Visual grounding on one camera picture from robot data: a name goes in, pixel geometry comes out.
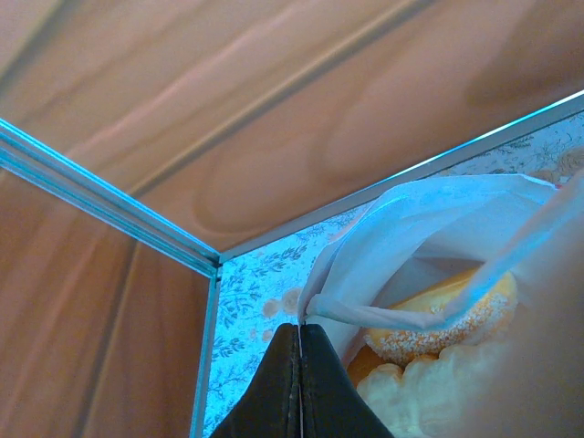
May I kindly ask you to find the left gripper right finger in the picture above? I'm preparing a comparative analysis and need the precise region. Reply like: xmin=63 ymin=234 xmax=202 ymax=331
xmin=300 ymin=321 xmax=393 ymax=438

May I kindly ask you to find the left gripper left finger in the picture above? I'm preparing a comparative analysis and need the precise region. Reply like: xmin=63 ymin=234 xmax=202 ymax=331
xmin=214 ymin=321 xmax=301 ymax=438

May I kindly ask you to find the sugar-coated orange bread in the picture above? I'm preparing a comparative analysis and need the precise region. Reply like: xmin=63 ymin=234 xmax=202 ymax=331
xmin=364 ymin=268 xmax=519 ymax=366

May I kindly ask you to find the beige striped croissant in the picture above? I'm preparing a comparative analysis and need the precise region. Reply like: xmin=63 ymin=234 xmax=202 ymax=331
xmin=355 ymin=341 xmax=507 ymax=438

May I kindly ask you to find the red and white paper bag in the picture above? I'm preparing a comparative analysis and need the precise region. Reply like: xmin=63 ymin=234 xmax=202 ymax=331
xmin=298 ymin=172 xmax=584 ymax=438

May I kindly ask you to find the fern print tablecloth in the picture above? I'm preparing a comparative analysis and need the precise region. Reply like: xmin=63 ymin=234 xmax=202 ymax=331
xmin=200 ymin=120 xmax=584 ymax=438

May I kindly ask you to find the aluminium enclosure post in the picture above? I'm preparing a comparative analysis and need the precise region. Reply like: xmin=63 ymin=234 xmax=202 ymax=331
xmin=0 ymin=117 xmax=221 ymax=279

